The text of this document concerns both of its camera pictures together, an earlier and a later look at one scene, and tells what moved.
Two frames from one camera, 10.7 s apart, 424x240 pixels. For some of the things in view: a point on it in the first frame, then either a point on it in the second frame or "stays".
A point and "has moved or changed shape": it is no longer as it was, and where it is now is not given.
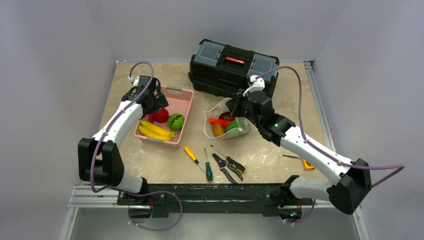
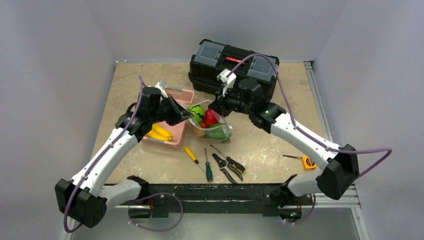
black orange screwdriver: (234, 164) stays
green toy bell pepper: (239, 126) → (217, 132)
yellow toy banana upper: (156, 128) stays
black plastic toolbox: (220, 71) stays
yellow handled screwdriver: (192, 156) stays
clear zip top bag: (220, 123) has moved or changed shape
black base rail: (211, 200) stays
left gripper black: (159, 102) → (178, 113)
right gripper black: (241, 104) → (222, 105)
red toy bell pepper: (161, 115) has moved or changed shape
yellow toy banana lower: (154, 135) stays
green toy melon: (176, 121) has moved or changed shape
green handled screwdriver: (208, 169) stays
